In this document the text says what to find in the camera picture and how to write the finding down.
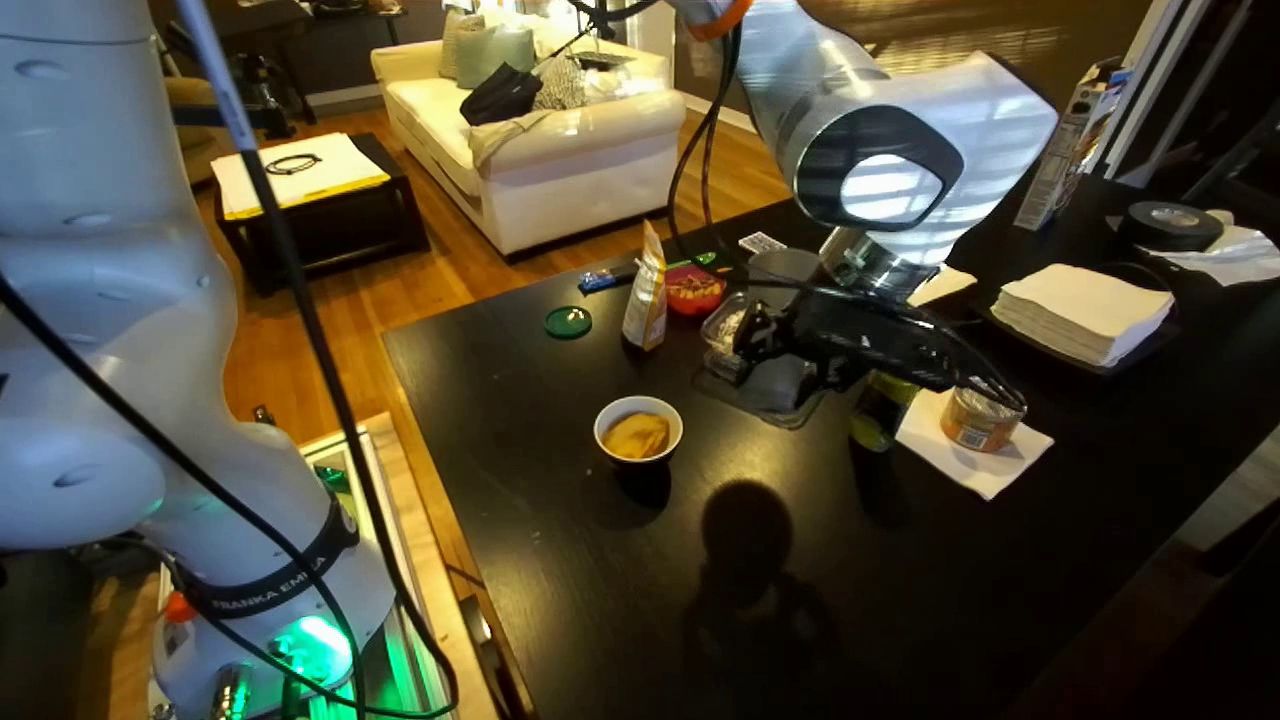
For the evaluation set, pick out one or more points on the crumpled white cloth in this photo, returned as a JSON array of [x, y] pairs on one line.
[[1242, 254]]

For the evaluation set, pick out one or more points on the white sofa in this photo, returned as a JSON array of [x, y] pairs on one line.
[[572, 166]]

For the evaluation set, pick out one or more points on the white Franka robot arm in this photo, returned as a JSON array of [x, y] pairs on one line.
[[104, 334]]

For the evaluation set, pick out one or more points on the white paper napkin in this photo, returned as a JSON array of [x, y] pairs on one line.
[[949, 282]]

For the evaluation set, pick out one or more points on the red bowl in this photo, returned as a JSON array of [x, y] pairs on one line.
[[695, 288]]

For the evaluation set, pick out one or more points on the green soda can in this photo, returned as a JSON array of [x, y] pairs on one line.
[[883, 415]]

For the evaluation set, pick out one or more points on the grey metal rack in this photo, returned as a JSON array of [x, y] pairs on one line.
[[1173, 64]]

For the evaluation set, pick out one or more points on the black bag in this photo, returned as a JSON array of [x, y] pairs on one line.
[[500, 96]]

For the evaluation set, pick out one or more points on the playing card deck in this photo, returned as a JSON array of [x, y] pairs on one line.
[[761, 245]]

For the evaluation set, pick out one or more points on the pale sofa cushion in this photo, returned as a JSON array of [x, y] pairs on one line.
[[486, 45]]

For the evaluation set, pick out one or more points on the small white bowl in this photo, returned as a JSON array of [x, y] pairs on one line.
[[637, 429]]

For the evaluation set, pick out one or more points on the black tape roll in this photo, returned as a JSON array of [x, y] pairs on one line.
[[1173, 227]]

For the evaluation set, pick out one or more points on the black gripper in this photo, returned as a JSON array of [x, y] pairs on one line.
[[865, 334]]

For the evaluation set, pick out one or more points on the printed cardboard carton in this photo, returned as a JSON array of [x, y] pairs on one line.
[[1085, 147]]

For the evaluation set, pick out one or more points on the blue snack bar wrapper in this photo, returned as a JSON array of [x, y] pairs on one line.
[[606, 279]]

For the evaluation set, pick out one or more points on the yellow chips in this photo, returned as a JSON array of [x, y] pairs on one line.
[[637, 432]]

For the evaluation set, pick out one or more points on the stack of white napkins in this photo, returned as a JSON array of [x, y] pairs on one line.
[[1082, 310]]

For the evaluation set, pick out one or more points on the white plastic bag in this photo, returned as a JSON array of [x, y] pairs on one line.
[[585, 81]]

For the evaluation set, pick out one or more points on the glass jar on napkin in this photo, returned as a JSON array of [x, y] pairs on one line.
[[983, 469]]

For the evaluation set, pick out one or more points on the green round lid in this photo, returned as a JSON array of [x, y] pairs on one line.
[[570, 321]]

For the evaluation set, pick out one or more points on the green plastic spoon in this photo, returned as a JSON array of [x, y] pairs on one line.
[[703, 259]]

